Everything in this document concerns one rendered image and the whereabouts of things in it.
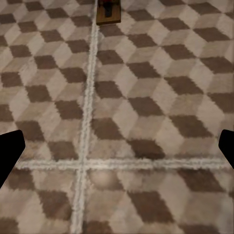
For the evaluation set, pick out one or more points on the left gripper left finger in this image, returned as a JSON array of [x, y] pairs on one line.
[[12, 145]]

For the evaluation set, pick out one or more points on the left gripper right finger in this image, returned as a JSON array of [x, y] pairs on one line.
[[226, 145]]

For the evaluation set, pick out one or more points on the mousetrap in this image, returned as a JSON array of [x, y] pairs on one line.
[[108, 12]]

